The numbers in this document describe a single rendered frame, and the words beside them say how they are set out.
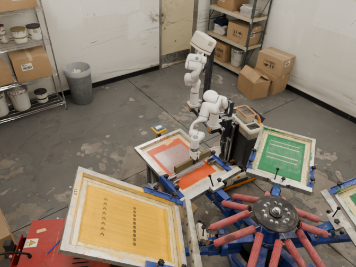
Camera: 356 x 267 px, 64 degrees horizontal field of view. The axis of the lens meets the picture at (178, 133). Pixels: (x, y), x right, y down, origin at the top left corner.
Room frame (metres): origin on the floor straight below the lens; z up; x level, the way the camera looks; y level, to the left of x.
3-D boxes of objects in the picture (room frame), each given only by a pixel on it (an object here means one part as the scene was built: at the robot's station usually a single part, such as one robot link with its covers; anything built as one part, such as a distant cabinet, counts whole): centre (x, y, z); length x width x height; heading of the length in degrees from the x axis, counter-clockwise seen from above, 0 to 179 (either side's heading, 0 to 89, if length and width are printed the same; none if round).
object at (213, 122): (2.44, -0.38, 1.21); 0.16 x 0.13 x 0.15; 117
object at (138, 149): (2.04, -0.04, 0.97); 0.79 x 0.58 x 0.04; 38
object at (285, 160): (2.05, -1.02, 1.05); 1.08 x 0.61 x 0.23; 158
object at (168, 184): (1.68, 0.03, 0.98); 0.30 x 0.05 x 0.07; 38
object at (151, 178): (1.96, 0.16, 0.74); 0.46 x 0.04 x 0.42; 38
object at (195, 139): (1.93, -0.17, 1.33); 0.15 x 0.10 x 0.11; 158
